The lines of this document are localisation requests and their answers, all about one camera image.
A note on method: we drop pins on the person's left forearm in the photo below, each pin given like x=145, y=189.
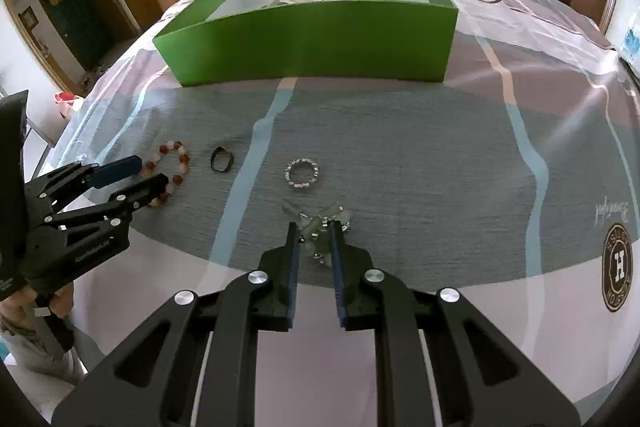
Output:
x=30, y=357

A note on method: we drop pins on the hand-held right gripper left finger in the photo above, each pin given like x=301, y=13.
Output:
x=292, y=279

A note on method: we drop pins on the green cardboard box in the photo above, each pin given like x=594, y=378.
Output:
x=310, y=42

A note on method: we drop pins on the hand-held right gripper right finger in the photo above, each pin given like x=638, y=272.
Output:
x=340, y=279

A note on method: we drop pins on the dark entrance door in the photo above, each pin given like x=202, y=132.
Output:
x=75, y=27

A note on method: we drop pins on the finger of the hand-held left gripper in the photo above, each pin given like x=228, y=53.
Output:
x=145, y=193
x=117, y=169

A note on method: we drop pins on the red white bag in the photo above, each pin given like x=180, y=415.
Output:
x=67, y=104

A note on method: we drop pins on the person's left hand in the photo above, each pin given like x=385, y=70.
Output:
x=62, y=302

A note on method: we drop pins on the striped printed tablecloth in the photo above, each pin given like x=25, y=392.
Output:
x=425, y=167

